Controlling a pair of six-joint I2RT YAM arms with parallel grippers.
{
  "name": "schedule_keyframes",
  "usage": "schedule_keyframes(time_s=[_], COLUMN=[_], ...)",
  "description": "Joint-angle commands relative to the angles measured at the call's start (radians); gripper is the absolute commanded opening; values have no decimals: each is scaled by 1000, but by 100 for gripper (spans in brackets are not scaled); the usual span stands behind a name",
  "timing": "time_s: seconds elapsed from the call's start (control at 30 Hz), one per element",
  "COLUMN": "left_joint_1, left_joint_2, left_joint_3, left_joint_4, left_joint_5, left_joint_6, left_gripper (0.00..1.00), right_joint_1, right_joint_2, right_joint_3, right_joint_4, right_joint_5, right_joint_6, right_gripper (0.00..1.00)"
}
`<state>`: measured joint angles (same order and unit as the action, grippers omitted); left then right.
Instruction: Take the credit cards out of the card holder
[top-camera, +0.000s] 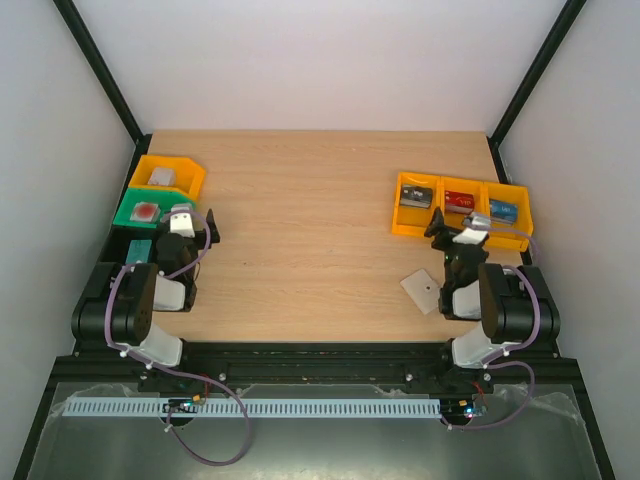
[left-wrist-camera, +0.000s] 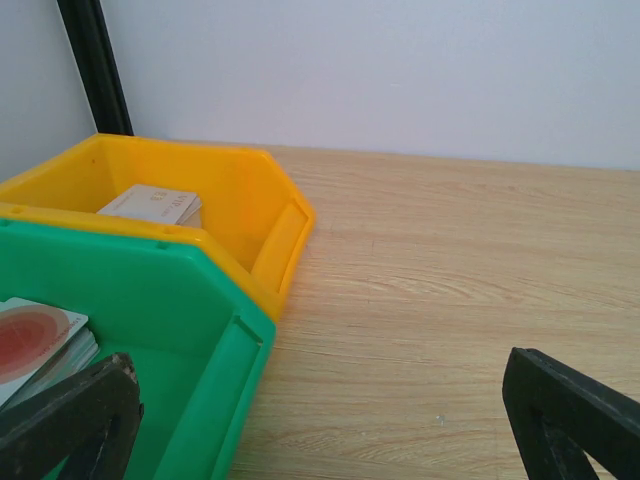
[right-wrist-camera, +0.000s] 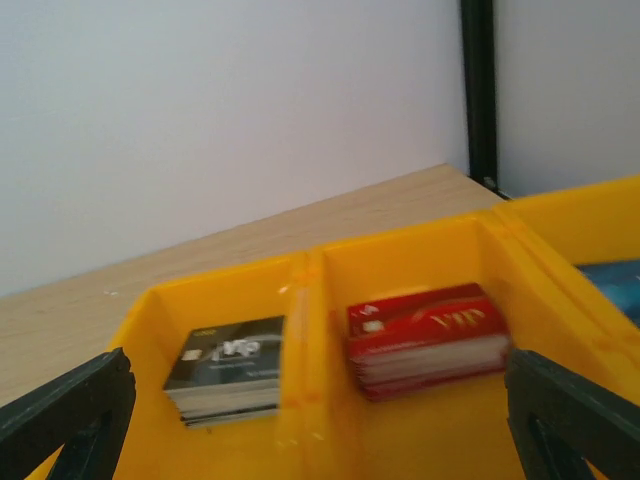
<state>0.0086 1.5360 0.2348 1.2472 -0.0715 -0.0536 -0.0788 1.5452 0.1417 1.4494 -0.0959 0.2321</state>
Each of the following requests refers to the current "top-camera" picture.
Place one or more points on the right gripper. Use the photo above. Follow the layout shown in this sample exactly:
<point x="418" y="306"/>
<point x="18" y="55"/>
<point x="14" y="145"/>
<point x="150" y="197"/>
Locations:
<point x="451" y="240"/>

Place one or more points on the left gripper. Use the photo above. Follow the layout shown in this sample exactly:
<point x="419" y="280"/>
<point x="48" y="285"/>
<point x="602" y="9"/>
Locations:
<point x="213" y="232"/>

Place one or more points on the white card holder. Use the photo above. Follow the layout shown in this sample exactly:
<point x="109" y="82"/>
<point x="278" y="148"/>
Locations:
<point x="422" y="290"/>

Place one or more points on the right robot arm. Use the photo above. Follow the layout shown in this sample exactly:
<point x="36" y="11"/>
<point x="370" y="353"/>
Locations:
<point x="512" y="306"/>

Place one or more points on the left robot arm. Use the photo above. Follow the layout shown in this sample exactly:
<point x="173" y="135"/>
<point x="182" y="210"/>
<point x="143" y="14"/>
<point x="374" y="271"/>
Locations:
<point x="142" y="271"/>

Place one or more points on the yellow bin with red cards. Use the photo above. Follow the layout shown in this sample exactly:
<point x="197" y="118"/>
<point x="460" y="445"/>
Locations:
<point x="474" y="187"/>

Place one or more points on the yellow bin with black cards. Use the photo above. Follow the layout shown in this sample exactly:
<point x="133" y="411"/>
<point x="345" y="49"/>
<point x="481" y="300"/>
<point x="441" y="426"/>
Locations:
<point x="410" y="221"/>

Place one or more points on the red card stack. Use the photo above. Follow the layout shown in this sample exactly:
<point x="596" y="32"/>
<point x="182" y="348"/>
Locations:
<point x="459" y="202"/>

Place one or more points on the black card stack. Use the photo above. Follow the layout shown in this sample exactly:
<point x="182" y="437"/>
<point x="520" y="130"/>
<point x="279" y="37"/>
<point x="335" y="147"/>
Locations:
<point x="415" y="196"/>

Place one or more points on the teal holder in black bin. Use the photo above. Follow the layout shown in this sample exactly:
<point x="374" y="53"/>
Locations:
<point x="139" y="251"/>

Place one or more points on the holder with red card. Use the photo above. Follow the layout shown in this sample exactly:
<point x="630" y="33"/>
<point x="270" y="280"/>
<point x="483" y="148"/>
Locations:
<point x="145" y="212"/>

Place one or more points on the blue card stack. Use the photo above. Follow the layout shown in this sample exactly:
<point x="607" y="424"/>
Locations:
<point x="503" y="212"/>

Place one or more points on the yellow bin with blue cards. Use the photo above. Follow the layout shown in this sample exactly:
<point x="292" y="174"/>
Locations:
<point x="512" y="237"/>

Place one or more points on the grey holder in yellow bin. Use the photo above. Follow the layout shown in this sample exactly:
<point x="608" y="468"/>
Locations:
<point x="162" y="177"/>

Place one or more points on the yellow bin far left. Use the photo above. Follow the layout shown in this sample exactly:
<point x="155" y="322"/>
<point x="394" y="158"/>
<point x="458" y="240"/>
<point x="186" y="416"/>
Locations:
<point x="190" y="175"/>

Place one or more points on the green bin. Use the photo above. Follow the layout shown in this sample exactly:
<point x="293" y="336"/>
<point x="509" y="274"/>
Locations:
<point x="164" y="198"/>

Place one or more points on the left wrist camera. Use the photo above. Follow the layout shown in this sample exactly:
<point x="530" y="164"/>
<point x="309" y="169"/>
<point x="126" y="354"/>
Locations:
<point x="180" y="221"/>

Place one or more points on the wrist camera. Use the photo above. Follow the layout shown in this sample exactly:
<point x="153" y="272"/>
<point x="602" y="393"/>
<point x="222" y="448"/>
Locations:
<point x="180" y="221"/>
<point x="476" y="230"/>

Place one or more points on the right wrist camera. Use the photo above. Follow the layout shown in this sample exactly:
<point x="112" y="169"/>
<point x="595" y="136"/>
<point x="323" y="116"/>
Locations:
<point x="476" y="230"/>

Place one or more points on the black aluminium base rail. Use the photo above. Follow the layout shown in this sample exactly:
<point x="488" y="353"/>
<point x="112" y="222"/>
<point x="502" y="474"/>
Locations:
<point x="413" y="368"/>

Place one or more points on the white slotted cable duct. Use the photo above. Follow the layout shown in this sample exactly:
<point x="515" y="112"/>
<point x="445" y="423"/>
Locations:
<point x="254" y="408"/>

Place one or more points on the right black frame post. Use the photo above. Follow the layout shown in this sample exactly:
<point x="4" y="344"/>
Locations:
<point x="545" y="54"/>

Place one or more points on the black frame post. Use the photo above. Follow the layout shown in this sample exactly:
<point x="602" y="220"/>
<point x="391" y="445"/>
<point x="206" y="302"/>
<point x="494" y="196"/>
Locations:
<point x="545" y="54"/>
<point x="92" y="54"/>

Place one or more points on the left black frame post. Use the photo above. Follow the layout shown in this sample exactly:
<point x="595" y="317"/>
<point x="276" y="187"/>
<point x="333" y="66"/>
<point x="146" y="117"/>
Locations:
<point x="92" y="54"/>

